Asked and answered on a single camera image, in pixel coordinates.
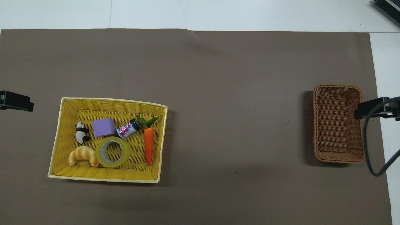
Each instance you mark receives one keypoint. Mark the yellow-green tape roll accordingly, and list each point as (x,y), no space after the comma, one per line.
(126,154)

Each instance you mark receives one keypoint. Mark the yellow woven basket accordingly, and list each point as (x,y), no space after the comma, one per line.
(134,170)

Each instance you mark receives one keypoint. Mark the brown wicker basket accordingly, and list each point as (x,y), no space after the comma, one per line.
(331,125)

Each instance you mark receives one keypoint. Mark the orange toy carrot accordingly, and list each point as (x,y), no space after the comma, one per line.
(148,143)

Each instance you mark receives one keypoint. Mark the small drink can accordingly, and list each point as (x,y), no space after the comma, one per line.
(127,129)

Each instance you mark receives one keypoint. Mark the purple foam cube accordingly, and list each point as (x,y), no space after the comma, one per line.
(104,127)

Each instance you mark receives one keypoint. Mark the panda toy figure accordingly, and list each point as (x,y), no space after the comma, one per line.
(81,134)

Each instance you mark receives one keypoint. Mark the toy croissant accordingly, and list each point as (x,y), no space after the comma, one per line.
(82,152)

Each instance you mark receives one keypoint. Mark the black stand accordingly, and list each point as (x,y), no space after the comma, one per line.
(365,109)
(15,100)

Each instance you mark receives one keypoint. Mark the dark ribbed device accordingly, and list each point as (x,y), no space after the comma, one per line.
(390,9)

